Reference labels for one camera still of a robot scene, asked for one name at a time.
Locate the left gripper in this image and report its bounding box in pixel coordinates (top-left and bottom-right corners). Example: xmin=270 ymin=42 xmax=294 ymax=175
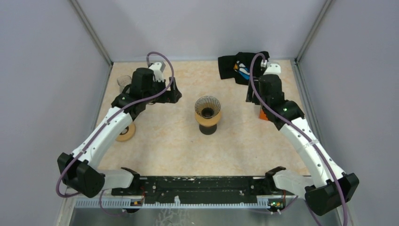
xmin=144 ymin=76 xmax=182 ymax=104

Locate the orange coffee filter pack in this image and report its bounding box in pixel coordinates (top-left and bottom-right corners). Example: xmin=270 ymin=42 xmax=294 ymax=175
xmin=259 ymin=107 xmax=268 ymax=121

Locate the clear ribbed glass dripper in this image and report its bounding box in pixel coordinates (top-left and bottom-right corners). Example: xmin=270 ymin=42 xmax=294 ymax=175
xmin=194 ymin=96 xmax=221 ymax=119

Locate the wooden dripper holder ring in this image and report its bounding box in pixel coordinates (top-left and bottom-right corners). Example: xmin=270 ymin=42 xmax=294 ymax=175
xmin=194 ymin=110 xmax=223 ymax=128

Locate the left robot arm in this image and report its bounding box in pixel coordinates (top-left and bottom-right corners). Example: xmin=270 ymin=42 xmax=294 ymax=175
xmin=56 ymin=64 xmax=182 ymax=198

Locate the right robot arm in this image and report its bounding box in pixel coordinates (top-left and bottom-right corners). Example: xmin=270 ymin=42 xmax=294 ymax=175
xmin=246 ymin=74 xmax=359 ymax=216

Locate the black printed cloth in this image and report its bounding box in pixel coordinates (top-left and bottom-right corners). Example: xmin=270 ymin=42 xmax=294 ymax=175
xmin=217 ymin=52 xmax=256 ymax=86

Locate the clear glass carafe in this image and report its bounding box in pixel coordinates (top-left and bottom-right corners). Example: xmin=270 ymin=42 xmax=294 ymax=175
xmin=117 ymin=75 xmax=132 ymax=94

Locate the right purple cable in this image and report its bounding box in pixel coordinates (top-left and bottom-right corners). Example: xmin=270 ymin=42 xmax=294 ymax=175
xmin=249 ymin=52 xmax=349 ymax=226

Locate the purple cable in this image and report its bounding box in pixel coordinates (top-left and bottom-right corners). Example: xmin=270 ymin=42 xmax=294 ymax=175
xmin=55 ymin=51 xmax=175 ymax=218
xmin=249 ymin=52 xmax=349 ymax=226

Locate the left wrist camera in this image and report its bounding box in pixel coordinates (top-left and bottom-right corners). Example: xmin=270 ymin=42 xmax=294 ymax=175
xmin=148 ymin=62 xmax=166 ymax=82

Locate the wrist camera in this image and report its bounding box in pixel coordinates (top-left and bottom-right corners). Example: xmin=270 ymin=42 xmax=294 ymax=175
xmin=261 ymin=60 xmax=281 ymax=75
xmin=148 ymin=62 xmax=166 ymax=82

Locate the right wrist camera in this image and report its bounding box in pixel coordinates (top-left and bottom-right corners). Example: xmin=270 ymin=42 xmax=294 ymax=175
xmin=261 ymin=60 xmax=281 ymax=75

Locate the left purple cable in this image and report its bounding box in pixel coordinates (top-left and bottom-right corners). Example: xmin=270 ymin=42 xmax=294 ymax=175
xmin=55 ymin=51 xmax=175 ymax=218

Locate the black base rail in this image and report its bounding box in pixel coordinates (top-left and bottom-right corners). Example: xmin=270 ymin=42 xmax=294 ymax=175
xmin=111 ymin=176 xmax=291 ymax=212

